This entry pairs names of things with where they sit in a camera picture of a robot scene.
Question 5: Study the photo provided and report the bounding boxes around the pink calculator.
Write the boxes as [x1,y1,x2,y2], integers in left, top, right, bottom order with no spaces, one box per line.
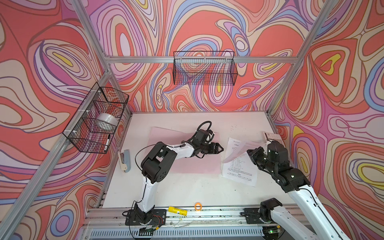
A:
[264,132,285,147]

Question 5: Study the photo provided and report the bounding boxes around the grey blue stapler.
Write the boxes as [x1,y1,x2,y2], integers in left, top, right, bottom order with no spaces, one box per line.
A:
[118,150,131,173]

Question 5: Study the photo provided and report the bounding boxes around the yellow glue stick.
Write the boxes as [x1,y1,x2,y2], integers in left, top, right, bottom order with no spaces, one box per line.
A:
[168,206,188,216]

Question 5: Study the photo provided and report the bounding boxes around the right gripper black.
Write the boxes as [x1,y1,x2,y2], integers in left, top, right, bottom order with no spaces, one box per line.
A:
[246,146,277,174]

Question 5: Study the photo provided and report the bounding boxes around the white tape roll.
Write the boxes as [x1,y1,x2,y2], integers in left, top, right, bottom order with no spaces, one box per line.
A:
[96,113,118,128]

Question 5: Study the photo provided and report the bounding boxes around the black wire basket back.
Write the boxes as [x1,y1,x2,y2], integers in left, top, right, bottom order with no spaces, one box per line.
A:
[173,50,238,86]

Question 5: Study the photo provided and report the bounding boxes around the pink folder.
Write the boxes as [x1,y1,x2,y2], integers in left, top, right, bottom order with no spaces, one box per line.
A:
[148,127,221,175]

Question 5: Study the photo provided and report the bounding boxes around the black wire basket left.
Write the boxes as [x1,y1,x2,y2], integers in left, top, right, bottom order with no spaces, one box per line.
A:
[63,83,129,154]

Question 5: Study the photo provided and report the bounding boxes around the black wire basket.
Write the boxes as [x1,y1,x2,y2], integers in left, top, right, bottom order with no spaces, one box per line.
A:
[63,83,129,154]
[173,50,238,86]

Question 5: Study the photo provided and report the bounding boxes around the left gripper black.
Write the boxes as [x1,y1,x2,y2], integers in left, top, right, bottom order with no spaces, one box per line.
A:
[198,143,224,155]

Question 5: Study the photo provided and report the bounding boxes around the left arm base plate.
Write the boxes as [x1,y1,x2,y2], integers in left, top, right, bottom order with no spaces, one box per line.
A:
[124,209,167,226]

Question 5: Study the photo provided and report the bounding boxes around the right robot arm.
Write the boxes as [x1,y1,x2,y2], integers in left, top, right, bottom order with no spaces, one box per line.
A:
[243,141,349,240]

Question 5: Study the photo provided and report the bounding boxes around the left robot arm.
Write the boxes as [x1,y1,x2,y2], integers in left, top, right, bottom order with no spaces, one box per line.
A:
[134,130,224,216]

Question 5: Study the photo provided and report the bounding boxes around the printed paper sheet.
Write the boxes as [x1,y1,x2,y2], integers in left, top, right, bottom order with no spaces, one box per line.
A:
[222,138,259,187]
[224,141,266,163]

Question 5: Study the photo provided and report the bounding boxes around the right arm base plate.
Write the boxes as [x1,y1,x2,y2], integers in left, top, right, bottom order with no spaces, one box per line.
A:
[240,208,270,225]

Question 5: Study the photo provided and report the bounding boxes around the marker pen in basket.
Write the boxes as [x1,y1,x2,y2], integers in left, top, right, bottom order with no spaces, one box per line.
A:
[104,135,111,153]

